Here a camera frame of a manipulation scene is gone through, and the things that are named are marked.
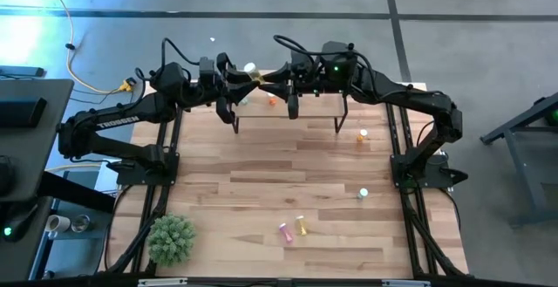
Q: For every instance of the black aluminium rig frame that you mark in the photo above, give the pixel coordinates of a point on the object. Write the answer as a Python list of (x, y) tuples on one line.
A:
[(394, 138)]

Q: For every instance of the black desk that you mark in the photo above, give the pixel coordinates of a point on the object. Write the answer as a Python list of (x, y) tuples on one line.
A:
[(43, 169)]

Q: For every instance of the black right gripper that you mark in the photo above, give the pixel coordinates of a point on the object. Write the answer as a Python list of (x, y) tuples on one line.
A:
[(331, 71)]

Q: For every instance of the black box device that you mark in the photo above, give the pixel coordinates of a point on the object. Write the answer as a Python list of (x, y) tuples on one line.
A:
[(22, 111)]

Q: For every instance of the metal cup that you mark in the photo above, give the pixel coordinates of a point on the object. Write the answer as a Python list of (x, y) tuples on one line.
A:
[(80, 223)]

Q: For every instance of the green artificial plant ball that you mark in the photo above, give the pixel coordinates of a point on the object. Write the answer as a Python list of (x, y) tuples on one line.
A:
[(171, 240)]

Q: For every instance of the silver metal bracket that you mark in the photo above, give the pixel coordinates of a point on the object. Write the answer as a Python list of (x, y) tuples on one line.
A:
[(406, 283), (162, 282)]

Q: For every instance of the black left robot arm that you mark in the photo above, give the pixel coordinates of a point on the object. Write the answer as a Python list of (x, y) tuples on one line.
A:
[(117, 121)]

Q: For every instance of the black device with green light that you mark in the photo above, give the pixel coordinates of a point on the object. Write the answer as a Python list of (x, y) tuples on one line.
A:
[(19, 223)]

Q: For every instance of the yellow medicine bottle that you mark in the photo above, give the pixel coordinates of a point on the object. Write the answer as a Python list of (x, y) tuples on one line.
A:
[(301, 226), (250, 67)]

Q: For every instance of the grey metal table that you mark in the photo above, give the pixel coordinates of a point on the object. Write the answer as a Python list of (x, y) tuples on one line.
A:
[(525, 178)]

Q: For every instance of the white cup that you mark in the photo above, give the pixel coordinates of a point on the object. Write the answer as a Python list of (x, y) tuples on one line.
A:
[(58, 223)]

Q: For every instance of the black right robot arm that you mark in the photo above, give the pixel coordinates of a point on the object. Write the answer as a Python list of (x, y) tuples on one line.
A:
[(414, 99)]

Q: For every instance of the teal medicine bottle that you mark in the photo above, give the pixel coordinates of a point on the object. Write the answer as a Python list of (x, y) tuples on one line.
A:
[(362, 193), (244, 101)]

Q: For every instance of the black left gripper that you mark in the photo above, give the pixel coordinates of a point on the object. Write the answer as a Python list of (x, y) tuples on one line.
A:
[(209, 79)]

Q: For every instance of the pink medicine bottle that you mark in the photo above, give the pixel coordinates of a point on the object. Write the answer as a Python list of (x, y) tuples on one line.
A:
[(286, 233)]

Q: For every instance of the orange medicine bottle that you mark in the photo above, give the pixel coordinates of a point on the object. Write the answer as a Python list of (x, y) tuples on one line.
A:
[(362, 135), (272, 100)]

